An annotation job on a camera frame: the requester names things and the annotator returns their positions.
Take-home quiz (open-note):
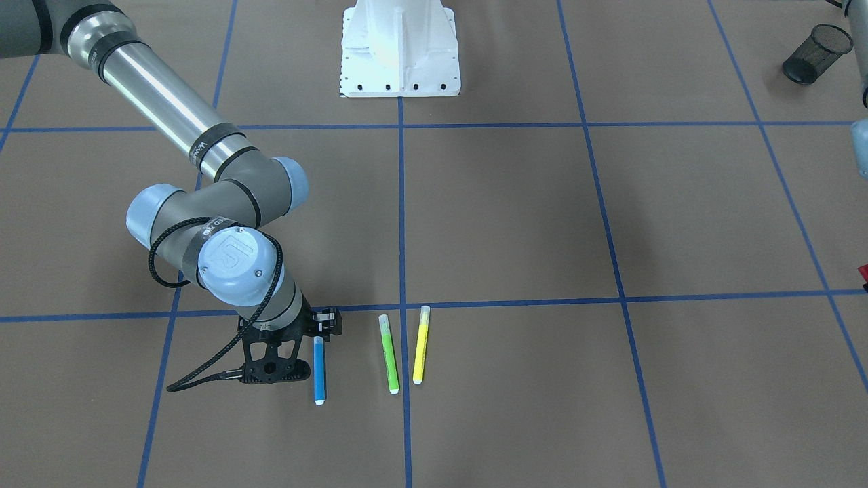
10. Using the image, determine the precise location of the green marker pen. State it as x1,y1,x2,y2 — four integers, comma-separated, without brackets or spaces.
378,313,400,395

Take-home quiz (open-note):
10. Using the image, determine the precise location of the far black mesh cup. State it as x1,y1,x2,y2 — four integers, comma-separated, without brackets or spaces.
781,24,854,85

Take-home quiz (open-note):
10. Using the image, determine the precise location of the yellow marker pen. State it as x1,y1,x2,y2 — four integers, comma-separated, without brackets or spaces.
412,305,431,385

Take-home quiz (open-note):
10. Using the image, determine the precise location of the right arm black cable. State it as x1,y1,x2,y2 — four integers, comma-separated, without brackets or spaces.
148,217,284,392

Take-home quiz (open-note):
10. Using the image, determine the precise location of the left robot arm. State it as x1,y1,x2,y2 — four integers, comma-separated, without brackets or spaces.
840,1,867,180

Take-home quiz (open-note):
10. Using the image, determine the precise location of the blue marker pen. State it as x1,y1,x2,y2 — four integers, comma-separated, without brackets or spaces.
313,335,328,407

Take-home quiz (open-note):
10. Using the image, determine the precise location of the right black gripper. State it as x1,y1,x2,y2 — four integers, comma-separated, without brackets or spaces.
237,293,343,385

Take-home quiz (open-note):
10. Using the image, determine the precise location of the white pedestal column base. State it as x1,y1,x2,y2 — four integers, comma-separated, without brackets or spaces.
339,1,462,98

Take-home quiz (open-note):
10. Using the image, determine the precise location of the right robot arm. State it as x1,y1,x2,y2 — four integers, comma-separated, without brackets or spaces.
2,1,342,392

